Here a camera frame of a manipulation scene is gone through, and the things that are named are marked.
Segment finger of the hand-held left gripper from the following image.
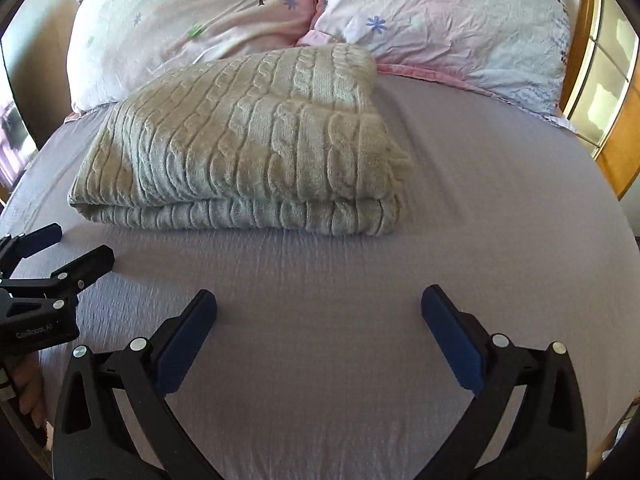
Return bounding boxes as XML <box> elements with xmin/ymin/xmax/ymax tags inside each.
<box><xmin>0</xmin><ymin>245</ymin><xmax>117</xmax><ymax>311</ymax></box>
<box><xmin>0</xmin><ymin>224</ymin><xmax>64</xmax><ymax>275</ymax></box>

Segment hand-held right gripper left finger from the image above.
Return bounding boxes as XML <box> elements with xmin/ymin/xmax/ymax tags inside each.
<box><xmin>52</xmin><ymin>289</ymin><xmax>221</xmax><ymax>480</ymax></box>

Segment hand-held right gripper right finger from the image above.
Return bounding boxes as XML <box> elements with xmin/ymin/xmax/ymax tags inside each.
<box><xmin>421</xmin><ymin>284</ymin><xmax>589</xmax><ymax>480</ymax></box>

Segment beige knit blanket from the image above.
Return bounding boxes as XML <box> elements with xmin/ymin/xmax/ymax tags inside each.
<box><xmin>67</xmin><ymin>44</ymin><xmax>416</xmax><ymax>237</ymax></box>

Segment person's left hand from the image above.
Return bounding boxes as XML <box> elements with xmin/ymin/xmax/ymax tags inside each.
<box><xmin>9</xmin><ymin>354</ymin><xmax>49</xmax><ymax>445</ymax></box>

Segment floral pillow with tree print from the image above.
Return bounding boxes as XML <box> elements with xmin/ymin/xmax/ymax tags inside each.
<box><xmin>65</xmin><ymin>0</ymin><xmax>321</xmax><ymax>113</ymax></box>

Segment wooden headboard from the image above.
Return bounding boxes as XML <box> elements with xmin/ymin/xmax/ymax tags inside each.
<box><xmin>557</xmin><ymin>0</ymin><xmax>640</xmax><ymax>202</ymax></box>

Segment pink floral pillow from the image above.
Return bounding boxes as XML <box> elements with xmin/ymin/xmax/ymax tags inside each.
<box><xmin>297</xmin><ymin>0</ymin><xmax>577</xmax><ymax>122</ymax></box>

